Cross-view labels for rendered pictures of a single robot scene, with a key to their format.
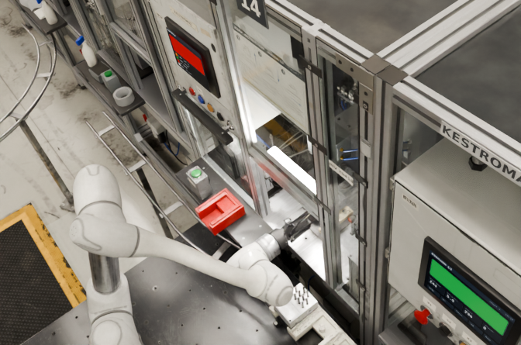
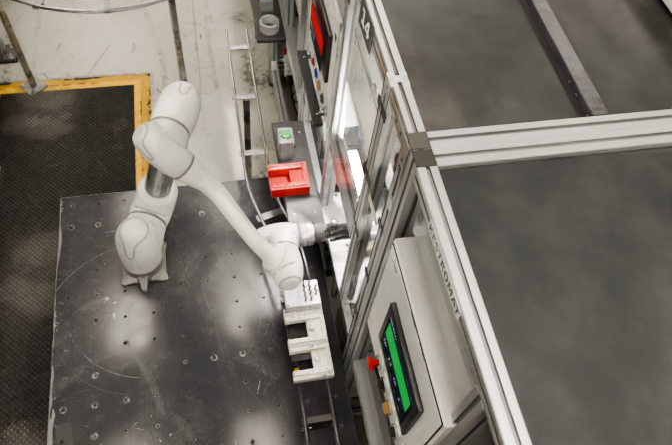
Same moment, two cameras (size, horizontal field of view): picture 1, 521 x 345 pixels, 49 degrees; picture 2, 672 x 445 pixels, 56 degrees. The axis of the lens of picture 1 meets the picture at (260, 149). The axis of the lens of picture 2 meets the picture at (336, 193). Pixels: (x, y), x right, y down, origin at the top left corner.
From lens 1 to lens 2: 0.37 m
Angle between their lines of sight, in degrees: 10
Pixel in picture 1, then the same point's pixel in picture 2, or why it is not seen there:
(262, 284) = (276, 262)
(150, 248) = (195, 180)
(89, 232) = (149, 141)
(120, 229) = (177, 152)
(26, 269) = (115, 132)
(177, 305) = (211, 238)
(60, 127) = (212, 16)
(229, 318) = (247, 274)
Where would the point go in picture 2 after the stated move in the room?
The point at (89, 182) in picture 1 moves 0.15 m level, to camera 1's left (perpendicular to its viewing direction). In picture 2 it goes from (174, 97) to (131, 84)
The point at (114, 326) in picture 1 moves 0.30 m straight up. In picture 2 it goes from (143, 227) to (129, 180)
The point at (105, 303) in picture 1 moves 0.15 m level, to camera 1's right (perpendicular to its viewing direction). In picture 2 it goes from (147, 203) to (183, 215)
